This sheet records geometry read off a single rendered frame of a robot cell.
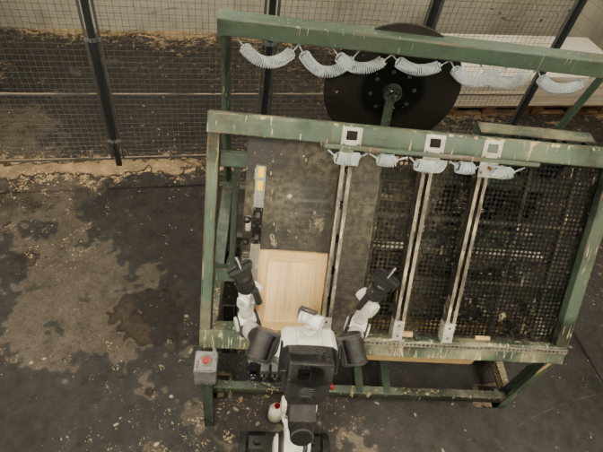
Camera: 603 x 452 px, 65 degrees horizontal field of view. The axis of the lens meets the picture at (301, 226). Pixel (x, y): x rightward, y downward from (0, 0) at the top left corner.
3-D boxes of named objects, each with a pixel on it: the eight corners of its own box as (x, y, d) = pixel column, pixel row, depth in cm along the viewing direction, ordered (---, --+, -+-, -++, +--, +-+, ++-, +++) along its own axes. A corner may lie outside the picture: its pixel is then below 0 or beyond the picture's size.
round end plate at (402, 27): (314, 143, 301) (336, 19, 241) (314, 137, 304) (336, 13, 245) (436, 153, 309) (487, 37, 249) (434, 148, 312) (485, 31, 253)
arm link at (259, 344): (259, 352, 232) (266, 361, 219) (242, 347, 229) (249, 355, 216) (268, 330, 233) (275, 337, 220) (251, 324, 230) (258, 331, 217)
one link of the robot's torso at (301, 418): (313, 447, 226) (318, 421, 218) (286, 447, 225) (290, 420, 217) (309, 402, 251) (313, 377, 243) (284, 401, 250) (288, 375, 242)
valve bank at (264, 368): (240, 389, 281) (241, 372, 263) (241, 366, 291) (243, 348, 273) (324, 393, 286) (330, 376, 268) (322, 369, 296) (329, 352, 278)
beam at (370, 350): (200, 337, 281) (197, 348, 270) (201, 319, 277) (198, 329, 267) (553, 354, 303) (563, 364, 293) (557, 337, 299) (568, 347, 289)
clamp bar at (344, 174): (314, 330, 278) (318, 352, 255) (339, 124, 242) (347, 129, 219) (331, 330, 279) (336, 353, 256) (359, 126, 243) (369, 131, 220)
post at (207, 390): (204, 426, 320) (200, 379, 264) (205, 417, 324) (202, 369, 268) (213, 426, 320) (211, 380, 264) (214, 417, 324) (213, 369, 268)
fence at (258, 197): (244, 326, 274) (244, 330, 270) (257, 163, 245) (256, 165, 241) (253, 327, 275) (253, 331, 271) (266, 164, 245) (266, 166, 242)
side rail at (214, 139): (202, 319, 277) (199, 329, 267) (209, 128, 244) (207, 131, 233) (212, 319, 278) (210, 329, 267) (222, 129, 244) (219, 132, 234)
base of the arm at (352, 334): (367, 358, 233) (369, 364, 222) (341, 364, 234) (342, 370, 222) (360, 327, 233) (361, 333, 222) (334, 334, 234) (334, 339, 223)
